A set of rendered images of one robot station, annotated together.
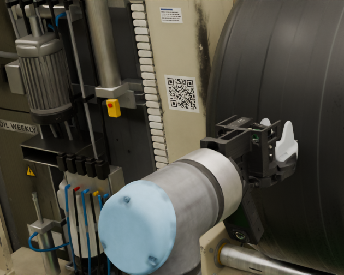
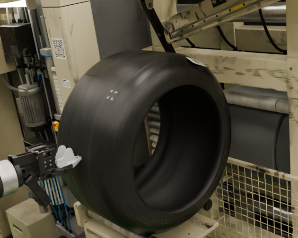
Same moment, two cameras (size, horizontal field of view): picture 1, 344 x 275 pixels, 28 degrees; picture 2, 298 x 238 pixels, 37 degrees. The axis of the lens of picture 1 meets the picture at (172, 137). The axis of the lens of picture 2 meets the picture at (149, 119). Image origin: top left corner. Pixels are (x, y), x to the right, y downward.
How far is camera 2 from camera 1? 0.66 m
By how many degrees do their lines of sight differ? 10
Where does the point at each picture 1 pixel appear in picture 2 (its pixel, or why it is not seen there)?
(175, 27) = (68, 89)
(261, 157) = (39, 165)
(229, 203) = (7, 186)
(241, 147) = (27, 160)
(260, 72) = (72, 121)
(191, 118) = not seen: hidden behind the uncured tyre
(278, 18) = (84, 94)
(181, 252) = not seen: outside the picture
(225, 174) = (6, 173)
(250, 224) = (38, 197)
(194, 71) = not seen: hidden behind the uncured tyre
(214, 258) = (85, 212)
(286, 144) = (66, 159)
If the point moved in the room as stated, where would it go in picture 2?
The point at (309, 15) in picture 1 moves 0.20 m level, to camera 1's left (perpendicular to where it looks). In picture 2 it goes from (95, 94) to (31, 100)
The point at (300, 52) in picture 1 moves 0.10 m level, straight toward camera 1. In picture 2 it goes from (87, 113) to (70, 126)
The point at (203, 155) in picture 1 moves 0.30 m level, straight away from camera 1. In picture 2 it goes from (1, 163) to (47, 119)
